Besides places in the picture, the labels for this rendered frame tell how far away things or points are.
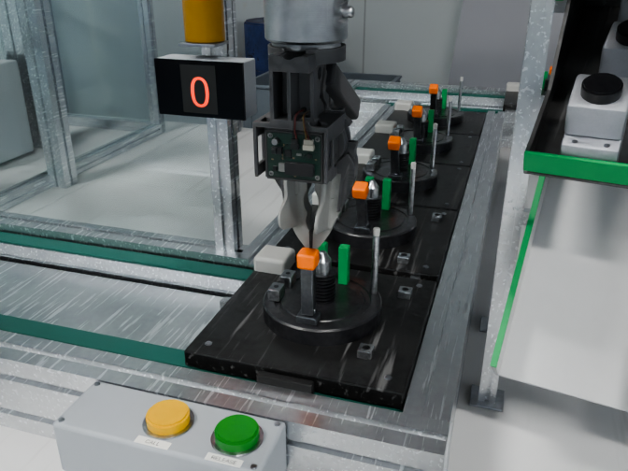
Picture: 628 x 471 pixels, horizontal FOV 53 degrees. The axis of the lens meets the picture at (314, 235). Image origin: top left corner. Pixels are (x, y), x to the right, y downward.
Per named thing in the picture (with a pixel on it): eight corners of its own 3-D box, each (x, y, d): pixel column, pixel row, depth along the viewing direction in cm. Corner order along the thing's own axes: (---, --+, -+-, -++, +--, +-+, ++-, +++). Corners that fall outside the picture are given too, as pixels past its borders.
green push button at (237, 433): (249, 465, 55) (248, 448, 54) (207, 455, 56) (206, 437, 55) (265, 435, 58) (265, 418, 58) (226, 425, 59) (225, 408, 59)
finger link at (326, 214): (297, 268, 63) (296, 181, 59) (315, 244, 68) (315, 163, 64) (327, 272, 62) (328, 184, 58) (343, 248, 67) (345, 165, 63)
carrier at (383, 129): (469, 176, 126) (476, 114, 121) (353, 164, 133) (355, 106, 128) (478, 144, 147) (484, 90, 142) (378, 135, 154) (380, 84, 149)
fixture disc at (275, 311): (365, 355, 67) (366, 340, 66) (244, 334, 71) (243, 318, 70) (392, 293, 79) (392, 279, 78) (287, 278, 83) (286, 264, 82)
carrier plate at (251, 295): (403, 410, 62) (404, 392, 61) (184, 365, 68) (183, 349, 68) (435, 294, 83) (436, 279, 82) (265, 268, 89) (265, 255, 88)
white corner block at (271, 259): (285, 289, 84) (284, 262, 82) (253, 283, 85) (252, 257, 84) (296, 273, 88) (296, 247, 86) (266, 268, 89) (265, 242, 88)
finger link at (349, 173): (308, 208, 65) (307, 125, 61) (313, 202, 66) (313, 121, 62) (352, 213, 63) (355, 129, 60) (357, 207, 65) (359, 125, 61)
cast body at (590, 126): (613, 179, 51) (627, 110, 46) (557, 172, 53) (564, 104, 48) (628, 117, 56) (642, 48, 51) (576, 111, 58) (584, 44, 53)
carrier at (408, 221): (437, 289, 84) (445, 202, 79) (269, 264, 91) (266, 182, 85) (456, 221, 105) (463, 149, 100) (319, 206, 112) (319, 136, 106)
